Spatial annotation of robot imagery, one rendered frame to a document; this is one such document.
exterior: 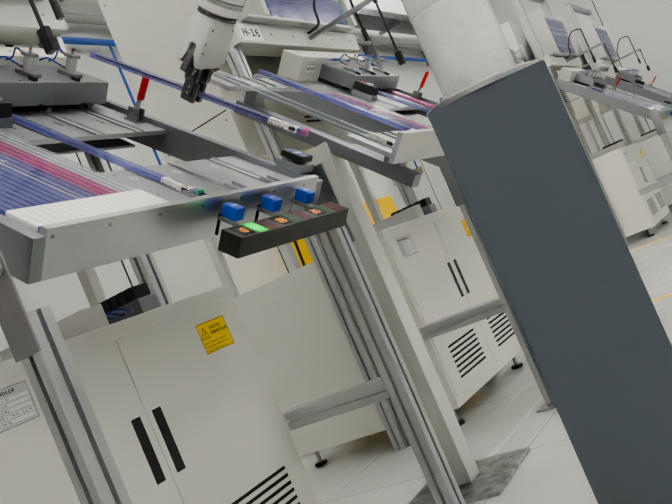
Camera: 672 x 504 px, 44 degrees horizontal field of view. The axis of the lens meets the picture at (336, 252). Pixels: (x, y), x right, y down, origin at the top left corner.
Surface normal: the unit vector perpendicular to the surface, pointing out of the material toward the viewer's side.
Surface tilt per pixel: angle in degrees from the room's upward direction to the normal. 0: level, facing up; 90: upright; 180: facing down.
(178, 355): 90
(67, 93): 132
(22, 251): 90
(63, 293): 90
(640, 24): 90
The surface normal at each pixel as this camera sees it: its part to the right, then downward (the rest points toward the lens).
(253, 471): 0.77, -0.36
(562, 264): -0.21, 0.05
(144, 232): 0.84, 0.35
